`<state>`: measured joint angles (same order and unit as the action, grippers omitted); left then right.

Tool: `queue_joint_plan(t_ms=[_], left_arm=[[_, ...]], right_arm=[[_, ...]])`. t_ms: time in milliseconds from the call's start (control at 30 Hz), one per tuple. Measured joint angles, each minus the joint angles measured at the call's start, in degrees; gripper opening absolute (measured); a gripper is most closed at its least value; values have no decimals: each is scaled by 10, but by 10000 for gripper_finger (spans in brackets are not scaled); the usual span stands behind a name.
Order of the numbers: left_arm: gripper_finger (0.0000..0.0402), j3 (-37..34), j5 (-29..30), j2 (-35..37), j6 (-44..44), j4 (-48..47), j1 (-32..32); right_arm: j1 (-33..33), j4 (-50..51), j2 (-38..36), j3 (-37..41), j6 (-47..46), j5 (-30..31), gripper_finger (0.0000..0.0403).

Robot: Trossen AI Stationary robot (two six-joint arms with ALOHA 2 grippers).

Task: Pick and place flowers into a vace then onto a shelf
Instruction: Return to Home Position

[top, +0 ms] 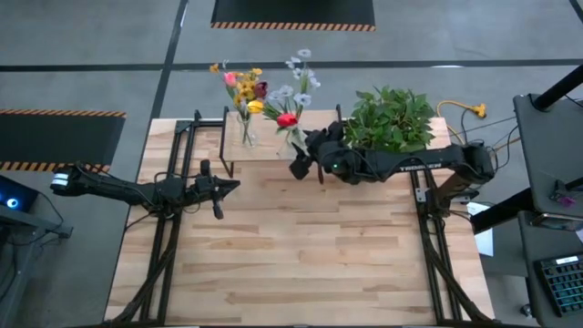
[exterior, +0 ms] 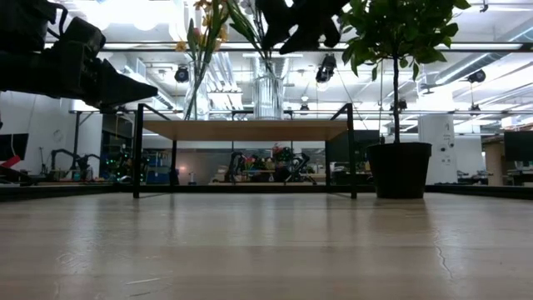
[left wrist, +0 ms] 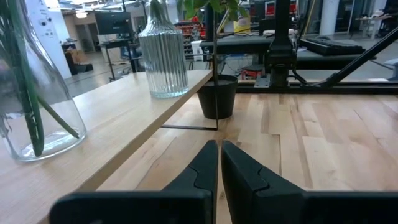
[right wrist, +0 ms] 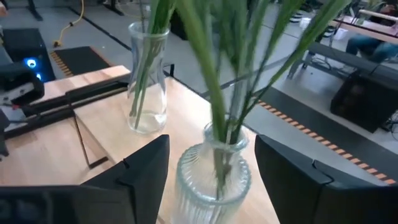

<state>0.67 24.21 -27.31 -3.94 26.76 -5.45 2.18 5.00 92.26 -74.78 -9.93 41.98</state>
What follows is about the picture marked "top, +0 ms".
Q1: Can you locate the black hazard-striped floor mat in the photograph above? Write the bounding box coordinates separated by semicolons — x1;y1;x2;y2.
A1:
210;0;377;32
0;108;128;174

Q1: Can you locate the red tulip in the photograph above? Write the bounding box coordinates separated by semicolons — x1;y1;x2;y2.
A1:
275;111;304;142

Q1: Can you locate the white paper sheet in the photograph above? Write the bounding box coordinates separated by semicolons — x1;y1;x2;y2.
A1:
465;201;496;258

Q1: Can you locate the pink tulip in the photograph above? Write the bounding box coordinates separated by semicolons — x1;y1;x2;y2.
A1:
221;70;251;138

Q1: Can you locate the white flower spray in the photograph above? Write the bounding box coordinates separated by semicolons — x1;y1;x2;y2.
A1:
266;47;322;138

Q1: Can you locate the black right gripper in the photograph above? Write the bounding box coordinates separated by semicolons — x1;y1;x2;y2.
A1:
289;120;365;186

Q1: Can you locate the smooth clear glass vase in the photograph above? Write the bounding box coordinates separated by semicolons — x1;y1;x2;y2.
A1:
236;113;260;148

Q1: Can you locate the yellow daffodil spray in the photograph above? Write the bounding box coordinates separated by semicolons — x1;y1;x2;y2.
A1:
208;62;266;138

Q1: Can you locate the black aluminium rig frame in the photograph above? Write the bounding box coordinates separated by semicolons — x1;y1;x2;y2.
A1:
102;108;497;327

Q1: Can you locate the yellow tulip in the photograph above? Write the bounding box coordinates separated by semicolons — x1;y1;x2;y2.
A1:
247;98;295;138

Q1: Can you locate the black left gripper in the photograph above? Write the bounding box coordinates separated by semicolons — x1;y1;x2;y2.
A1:
193;159;241;220

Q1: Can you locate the yellow extension cord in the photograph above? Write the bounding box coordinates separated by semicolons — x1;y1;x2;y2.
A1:
435;98;487;147

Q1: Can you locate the grey side desk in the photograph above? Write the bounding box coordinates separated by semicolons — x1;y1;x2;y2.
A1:
517;211;583;328
512;93;583;220

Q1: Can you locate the green plant black pot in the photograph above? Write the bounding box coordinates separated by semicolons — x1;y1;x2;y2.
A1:
341;85;437;154

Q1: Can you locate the black computer blue light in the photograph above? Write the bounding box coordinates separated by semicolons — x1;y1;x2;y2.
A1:
0;174;40;214

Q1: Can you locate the maroon tulip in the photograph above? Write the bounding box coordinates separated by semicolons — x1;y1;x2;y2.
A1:
248;79;270;133

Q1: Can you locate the black keyboard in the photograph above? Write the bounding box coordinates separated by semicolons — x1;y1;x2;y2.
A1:
533;253;583;319

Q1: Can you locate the dark flat tablet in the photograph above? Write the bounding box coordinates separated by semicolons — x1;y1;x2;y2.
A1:
529;211;583;232

